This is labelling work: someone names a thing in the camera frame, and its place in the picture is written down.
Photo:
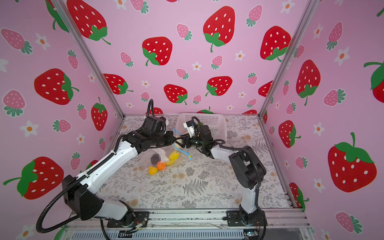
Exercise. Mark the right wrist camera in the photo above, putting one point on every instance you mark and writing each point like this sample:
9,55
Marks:
190,127

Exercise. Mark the white plastic basket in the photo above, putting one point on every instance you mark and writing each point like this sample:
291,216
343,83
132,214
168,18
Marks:
216,123

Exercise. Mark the yellow toy lemon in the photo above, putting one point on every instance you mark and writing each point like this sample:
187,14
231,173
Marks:
152,170

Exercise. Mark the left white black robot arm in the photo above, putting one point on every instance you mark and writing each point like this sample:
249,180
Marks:
80,193

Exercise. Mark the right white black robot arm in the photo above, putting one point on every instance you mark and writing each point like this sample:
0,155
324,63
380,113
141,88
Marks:
247,167

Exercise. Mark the orange toy tangerine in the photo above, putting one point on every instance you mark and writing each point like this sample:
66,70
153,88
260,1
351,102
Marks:
161,166

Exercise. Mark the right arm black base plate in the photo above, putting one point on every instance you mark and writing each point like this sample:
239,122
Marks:
243,219

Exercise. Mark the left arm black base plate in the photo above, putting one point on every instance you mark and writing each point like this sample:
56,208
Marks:
130,220

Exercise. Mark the aluminium corner post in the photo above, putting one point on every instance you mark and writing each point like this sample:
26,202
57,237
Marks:
300,30
79,40

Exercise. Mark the clear zip top bag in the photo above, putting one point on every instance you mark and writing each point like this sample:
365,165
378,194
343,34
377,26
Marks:
164,152

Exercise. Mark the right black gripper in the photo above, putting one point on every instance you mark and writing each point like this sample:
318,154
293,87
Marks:
188,140

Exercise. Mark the yellow toy banana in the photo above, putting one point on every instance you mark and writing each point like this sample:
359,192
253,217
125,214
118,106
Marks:
173,157

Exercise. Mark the aluminium front rail frame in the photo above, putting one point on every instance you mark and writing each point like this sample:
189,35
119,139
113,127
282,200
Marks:
195,224

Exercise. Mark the right aluminium corner post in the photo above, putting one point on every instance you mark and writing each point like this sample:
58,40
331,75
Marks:
300,30

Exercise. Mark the dark brown toy fruit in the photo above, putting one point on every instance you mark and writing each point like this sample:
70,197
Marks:
155,158

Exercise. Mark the left aluminium corner post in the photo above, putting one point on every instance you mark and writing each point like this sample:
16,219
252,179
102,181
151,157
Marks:
79,40

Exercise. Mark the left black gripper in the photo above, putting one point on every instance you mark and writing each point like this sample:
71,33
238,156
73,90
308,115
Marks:
169,134

